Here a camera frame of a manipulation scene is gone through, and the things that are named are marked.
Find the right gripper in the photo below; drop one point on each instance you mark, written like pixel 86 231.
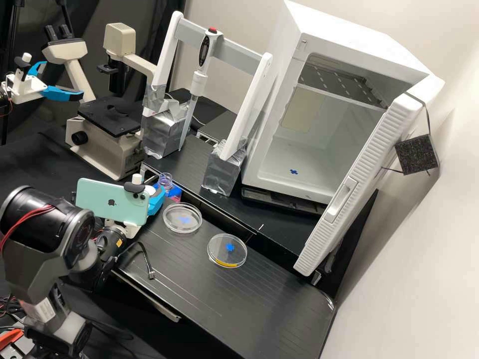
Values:
pixel 125 229

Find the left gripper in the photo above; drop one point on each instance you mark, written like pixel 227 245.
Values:
pixel 24 88

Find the white cap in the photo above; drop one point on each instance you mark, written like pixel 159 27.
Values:
pixel 151 190

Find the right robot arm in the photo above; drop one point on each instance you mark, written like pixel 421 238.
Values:
pixel 33 258

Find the blue bottle holder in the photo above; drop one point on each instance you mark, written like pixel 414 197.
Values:
pixel 176 193

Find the small bottle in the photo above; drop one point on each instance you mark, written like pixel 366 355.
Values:
pixel 165 182

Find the petri dish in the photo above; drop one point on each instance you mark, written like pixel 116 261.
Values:
pixel 182 218

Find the black platform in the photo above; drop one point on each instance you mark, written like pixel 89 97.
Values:
pixel 232 299
pixel 224 209

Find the cream microscope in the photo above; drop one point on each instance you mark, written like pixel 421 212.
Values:
pixel 108 144

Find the petri dish lid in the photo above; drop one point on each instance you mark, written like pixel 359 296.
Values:
pixel 226 251

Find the white pipette stand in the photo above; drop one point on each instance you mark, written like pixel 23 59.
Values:
pixel 243 108

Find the pipette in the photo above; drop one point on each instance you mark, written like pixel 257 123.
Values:
pixel 205 48

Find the incubator door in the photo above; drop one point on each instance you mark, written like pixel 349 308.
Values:
pixel 359 179

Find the white incubator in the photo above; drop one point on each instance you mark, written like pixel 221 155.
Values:
pixel 336 41

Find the right wrist camera phone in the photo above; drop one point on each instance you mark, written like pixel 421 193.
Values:
pixel 106 200

